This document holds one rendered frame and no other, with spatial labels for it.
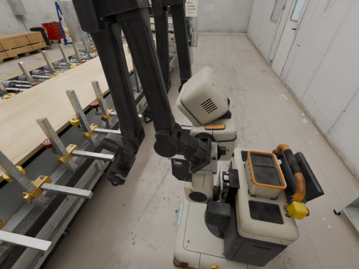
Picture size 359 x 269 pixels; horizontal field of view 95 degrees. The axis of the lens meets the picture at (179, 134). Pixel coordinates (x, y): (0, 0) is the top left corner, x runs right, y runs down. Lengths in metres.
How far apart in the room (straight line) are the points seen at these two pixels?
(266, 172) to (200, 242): 0.71
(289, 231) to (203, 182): 0.42
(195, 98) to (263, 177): 0.56
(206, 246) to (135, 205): 0.82
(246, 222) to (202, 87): 0.64
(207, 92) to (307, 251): 1.66
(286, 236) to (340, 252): 1.17
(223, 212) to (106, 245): 1.13
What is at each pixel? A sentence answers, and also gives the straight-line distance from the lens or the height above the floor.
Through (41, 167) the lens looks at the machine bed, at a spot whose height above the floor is 0.72.
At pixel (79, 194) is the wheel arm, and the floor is 0.82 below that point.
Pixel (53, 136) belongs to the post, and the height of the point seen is 1.00.
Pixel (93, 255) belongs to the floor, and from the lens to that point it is 1.79.
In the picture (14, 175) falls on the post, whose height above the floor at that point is 0.97.
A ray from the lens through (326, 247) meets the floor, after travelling 2.06.
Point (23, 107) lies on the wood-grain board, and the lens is 1.92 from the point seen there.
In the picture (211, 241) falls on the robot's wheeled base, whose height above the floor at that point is 0.28.
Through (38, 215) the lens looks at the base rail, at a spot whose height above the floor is 0.70.
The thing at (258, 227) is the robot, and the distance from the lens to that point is 0.92.
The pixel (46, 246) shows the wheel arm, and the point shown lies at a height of 0.85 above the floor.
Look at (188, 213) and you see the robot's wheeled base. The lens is 1.45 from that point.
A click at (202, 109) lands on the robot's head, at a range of 0.59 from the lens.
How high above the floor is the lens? 1.60
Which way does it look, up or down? 39 degrees down
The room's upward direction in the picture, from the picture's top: straight up
